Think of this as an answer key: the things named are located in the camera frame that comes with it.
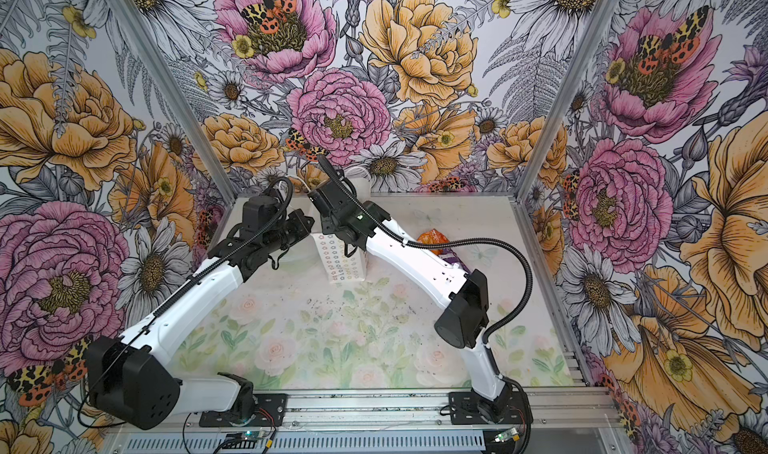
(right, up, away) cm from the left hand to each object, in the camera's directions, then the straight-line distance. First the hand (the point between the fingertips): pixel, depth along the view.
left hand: (315, 228), depth 81 cm
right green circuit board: (+48, -48, -10) cm, 69 cm away
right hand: (+7, +2, -2) cm, 7 cm away
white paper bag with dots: (+5, -12, +10) cm, 16 cm away
